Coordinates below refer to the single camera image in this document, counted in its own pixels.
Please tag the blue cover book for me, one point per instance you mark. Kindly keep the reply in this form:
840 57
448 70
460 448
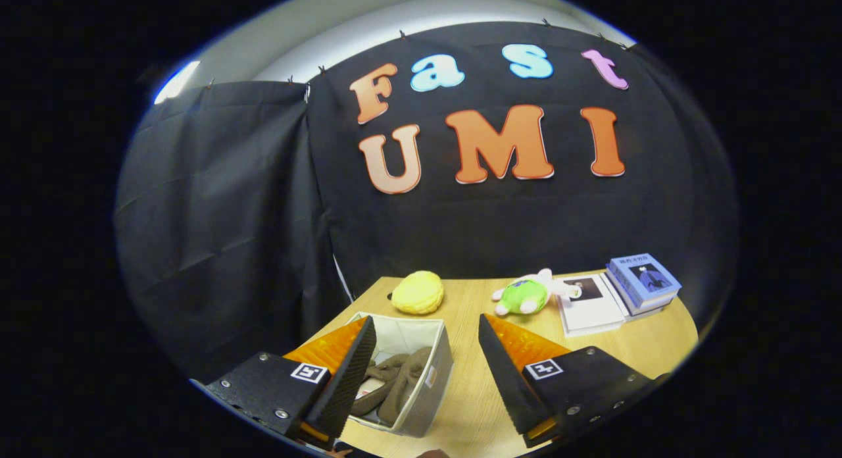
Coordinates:
641 277

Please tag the green and pink plush toy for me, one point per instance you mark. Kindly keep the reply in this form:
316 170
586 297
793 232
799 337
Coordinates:
523 297

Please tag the thin white book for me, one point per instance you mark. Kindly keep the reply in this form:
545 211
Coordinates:
641 315

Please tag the yellow textured plush bun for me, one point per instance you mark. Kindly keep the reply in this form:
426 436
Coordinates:
418 292

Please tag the brown fuzzy shoe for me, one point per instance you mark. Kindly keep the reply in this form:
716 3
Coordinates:
408 379
371 395

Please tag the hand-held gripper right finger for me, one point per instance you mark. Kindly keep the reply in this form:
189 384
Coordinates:
510 392

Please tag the large white book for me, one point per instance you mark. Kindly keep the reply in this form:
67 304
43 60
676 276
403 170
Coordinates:
592 310

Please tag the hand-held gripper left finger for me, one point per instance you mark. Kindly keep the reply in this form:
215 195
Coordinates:
345 385

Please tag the ceiling light panel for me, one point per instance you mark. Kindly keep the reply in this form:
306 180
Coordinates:
177 83

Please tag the thin blue spined book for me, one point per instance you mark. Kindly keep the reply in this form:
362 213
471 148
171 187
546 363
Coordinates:
654 305

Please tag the black backdrop cloth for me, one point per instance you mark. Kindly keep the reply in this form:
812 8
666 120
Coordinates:
230 214

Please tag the grey fabric storage box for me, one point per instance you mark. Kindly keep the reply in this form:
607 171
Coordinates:
431 392

